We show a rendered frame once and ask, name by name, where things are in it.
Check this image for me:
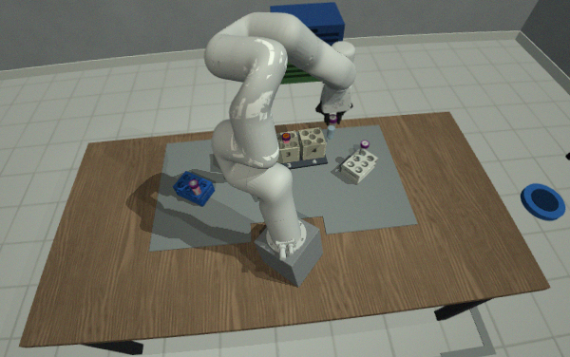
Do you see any grey bench mat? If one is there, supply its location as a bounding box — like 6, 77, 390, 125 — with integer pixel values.
149, 125, 418, 252

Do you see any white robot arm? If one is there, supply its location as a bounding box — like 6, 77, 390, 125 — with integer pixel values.
204, 12, 356, 260

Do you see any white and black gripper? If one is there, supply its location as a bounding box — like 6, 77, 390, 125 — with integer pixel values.
315, 84, 353, 125

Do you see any blue tube rack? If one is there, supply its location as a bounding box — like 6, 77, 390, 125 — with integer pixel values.
173, 171, 215, 207

